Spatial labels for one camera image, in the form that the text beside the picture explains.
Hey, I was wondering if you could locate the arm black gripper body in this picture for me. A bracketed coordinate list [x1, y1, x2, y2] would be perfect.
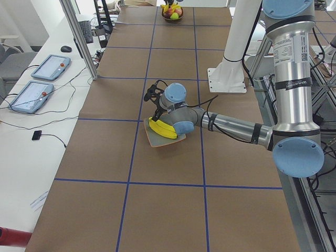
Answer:
[164, 0, 174, 6]
[152, 106, 165, 121]

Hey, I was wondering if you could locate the yellow banana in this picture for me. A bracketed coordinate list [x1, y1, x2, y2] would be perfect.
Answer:
[161, 4, 170, 14]
[148, 117, 177, 139]

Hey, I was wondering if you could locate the wicker fruit basket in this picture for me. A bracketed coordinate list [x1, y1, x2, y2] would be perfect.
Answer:
[161, 5, 183, 21]

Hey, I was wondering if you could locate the grey square plate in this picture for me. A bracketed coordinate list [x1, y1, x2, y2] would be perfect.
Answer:
[144, 119, 186, 148]

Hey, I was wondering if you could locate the green pear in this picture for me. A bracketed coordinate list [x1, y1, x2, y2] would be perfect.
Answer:
[170, 13, 179, 20]

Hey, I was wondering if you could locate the black keyboard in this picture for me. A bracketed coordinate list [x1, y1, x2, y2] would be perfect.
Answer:
[78, 20, 93, 44]

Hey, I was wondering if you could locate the black computer mouse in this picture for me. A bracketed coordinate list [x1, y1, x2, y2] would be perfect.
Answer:
[60, 46, 72, 53]

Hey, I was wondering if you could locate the teach pendant far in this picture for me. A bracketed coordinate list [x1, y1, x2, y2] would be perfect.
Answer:
[31, 55, 71, 81]

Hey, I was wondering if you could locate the teach pendant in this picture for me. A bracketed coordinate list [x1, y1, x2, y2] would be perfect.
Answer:
[31, 55, 71, 81]
[9, 80, 54, 114]

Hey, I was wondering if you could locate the small black box device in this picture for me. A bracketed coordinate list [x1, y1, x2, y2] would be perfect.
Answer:
[31, 130, 42, 141]

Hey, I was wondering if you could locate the teach pendant near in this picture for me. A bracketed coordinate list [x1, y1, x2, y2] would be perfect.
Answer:
[9, 80, 54, 114]

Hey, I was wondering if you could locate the red fire extinguisher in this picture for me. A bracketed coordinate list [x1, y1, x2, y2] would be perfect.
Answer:
[0, 227, 32, 248]

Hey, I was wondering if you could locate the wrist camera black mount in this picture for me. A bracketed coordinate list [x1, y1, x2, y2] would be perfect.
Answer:
[143, 80, 167, 104]

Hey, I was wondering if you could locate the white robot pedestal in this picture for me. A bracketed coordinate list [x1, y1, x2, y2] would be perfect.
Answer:
[207, 0, 262, 93]

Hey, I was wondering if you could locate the aluminium frame post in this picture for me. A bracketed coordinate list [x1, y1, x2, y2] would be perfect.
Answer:
[59, 0, 98, 80]

